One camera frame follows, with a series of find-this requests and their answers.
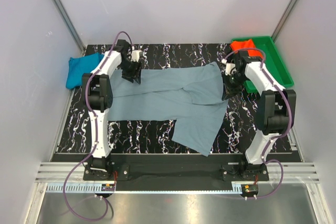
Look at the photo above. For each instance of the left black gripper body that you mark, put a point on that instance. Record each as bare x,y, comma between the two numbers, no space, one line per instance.
129,67

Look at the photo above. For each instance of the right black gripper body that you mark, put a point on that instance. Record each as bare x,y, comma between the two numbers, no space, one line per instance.
232,83

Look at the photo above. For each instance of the grey-blue t shirt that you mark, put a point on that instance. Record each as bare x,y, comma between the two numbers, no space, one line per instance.
192,97

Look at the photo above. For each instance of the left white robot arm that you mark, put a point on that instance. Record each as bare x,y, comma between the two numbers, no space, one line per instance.
98,98

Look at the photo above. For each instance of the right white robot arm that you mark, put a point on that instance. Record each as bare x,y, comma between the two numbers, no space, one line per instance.
275,110

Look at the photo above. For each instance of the orange t shirt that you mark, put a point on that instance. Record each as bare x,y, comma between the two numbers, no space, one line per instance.
235,45

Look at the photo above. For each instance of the green plastic tray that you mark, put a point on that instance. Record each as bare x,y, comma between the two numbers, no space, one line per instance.
274,61

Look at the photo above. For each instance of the teal folded t shirt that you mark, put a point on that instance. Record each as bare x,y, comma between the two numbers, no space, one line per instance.
80,66

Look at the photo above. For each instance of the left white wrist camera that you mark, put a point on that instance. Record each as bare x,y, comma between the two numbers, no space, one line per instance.
136,55

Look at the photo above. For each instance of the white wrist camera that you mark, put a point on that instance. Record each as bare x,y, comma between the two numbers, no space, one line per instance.
136,55
230,68

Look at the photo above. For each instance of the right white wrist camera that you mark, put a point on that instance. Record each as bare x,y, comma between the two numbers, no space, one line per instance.
230,68

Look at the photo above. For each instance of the aluminium front rail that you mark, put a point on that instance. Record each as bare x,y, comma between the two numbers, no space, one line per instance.
59,177

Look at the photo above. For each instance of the left aluminium frame post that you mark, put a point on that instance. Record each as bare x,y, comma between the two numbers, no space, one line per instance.
68,23

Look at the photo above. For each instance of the aluminium frame post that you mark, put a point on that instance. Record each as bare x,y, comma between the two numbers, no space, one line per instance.
68,23
285,16

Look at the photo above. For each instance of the right aluminium frame post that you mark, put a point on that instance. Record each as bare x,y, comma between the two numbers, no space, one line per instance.
285,16

